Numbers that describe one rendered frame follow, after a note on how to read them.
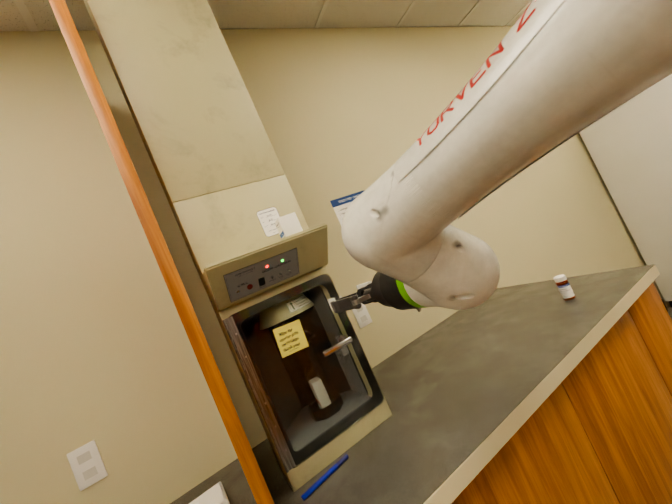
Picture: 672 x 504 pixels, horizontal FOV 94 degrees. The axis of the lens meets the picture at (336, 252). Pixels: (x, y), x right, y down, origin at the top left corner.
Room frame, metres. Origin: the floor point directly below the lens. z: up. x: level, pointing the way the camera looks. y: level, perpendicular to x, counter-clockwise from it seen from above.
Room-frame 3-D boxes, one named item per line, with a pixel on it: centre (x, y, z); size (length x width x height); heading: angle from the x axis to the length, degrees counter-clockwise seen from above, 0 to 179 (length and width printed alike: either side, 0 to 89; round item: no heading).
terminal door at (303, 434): (0.84, 0.18, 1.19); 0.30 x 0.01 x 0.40; 117
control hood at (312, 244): (0.79, 0.16, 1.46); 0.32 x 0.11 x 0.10; 117
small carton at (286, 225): (0.83, 0.09, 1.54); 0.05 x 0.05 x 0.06; 23
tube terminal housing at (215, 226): (0.96, 0.24, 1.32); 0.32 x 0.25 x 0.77; 117
